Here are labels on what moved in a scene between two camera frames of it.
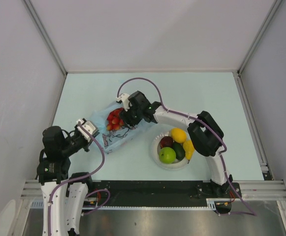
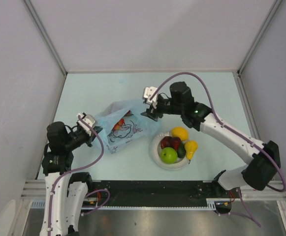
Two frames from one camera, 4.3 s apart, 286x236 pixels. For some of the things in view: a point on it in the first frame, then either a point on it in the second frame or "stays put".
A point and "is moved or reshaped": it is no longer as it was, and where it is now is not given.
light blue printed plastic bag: [113, 140] is moved or reshaped
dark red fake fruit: [166, 141] stays put
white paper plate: [155, 149] stays put
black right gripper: [126, 115] -> [151, 115]
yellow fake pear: [188, 147] stays put
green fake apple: [167, 155] stays put
